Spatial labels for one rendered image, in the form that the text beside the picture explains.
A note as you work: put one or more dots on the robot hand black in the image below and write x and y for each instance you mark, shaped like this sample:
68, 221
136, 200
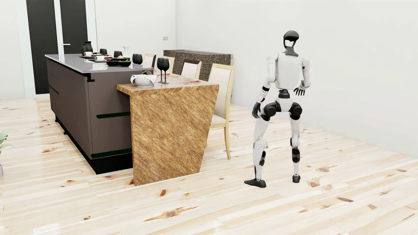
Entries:
256, 110
299, 91

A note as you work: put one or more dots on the cream wooden dining chair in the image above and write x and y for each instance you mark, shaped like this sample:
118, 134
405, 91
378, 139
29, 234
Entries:
222, 91
169, 63
148, 60

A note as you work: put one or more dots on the robot head black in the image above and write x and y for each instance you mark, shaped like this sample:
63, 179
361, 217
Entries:
290, 35

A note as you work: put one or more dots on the cream dark-framed dining chair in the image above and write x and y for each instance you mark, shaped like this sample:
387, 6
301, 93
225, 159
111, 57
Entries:
190, 69

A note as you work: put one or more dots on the robot pelvis black white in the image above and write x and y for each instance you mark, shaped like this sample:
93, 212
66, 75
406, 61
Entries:
283, 104

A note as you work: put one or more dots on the robot torso white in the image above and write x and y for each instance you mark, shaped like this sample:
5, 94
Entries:
288, 71

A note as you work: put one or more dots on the robot left leg white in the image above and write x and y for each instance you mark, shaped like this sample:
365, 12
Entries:
260, 147

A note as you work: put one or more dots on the robot leg white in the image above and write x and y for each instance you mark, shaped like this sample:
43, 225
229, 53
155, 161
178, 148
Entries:
260, 147
295, 140

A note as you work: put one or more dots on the robot right leg white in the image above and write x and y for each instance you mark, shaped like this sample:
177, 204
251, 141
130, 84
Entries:
295, 140

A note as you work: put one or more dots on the dark stone sideboard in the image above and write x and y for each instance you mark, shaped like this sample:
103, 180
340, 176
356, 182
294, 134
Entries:
209, 60

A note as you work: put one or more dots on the red chopsticks pair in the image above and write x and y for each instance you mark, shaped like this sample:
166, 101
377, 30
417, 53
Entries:
190, 81

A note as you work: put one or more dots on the wooden bar table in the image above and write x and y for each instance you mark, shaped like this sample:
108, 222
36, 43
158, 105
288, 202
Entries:
169, 130

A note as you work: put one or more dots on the black wine glass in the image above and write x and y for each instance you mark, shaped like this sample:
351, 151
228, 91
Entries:
165, 64
159, 63

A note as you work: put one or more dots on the bowl with white cloth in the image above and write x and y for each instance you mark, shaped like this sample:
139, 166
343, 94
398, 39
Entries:
143, 80

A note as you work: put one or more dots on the black tumbler cup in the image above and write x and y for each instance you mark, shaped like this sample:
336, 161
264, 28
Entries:
103, 51
118, 54
137, 59

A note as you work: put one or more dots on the black bowl with food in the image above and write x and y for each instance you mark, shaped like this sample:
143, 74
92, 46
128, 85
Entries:
124, 63
112, 63

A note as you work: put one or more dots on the white vase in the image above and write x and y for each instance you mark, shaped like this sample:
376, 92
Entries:
126, 51

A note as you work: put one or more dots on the white cup on saucer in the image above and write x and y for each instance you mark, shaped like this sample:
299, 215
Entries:
88, 53
100, 58

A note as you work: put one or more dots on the brown kitchen island grey top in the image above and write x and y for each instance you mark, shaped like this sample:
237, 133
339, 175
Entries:
78, 98

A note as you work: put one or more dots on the black jug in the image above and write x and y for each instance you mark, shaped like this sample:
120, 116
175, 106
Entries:
88, 47

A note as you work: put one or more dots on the black double door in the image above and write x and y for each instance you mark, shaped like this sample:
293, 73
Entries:
42, 45

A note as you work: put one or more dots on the green potted plant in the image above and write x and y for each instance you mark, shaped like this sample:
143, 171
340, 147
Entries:
2, 140

